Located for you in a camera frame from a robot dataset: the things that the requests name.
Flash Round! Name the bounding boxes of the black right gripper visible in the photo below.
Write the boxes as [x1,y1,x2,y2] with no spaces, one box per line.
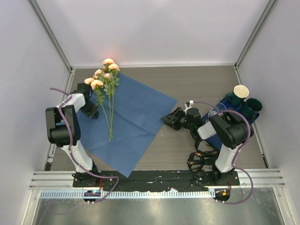
[161,107,193,131]

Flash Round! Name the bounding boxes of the large blue wrapping paper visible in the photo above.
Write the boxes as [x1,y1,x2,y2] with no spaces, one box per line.
[77,74,177,177]

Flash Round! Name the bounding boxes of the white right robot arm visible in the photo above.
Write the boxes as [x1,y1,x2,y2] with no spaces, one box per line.
[161,107,252,185]

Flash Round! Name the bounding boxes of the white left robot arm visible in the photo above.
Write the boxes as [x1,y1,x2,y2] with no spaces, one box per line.
[45,83,100,187]

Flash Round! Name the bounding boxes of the black printed ribbon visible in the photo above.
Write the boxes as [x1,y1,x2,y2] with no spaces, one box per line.
[187,139,219,174]

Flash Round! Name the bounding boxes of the clear plastic cup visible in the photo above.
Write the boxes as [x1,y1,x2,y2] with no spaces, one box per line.
[208,106,222,117]

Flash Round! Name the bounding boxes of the dark green mug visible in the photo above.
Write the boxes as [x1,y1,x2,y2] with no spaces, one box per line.
[240,98,263,120]
[225,92,245,105]

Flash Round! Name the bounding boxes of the beige paper cup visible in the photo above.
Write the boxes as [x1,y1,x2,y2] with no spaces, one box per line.
[233,85,249,100]

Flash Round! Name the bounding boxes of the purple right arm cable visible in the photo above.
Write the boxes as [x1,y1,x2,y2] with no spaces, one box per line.
[193,101,254,206]

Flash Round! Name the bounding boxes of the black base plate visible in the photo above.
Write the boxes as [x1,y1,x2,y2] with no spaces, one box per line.
[72,170,241,188]

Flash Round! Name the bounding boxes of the slotted cable duct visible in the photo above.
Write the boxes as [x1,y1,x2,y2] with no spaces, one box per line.
[39,189,215,199]

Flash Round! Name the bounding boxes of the aluminium frame rail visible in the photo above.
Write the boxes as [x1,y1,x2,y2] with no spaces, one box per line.
[30,169,285,192]

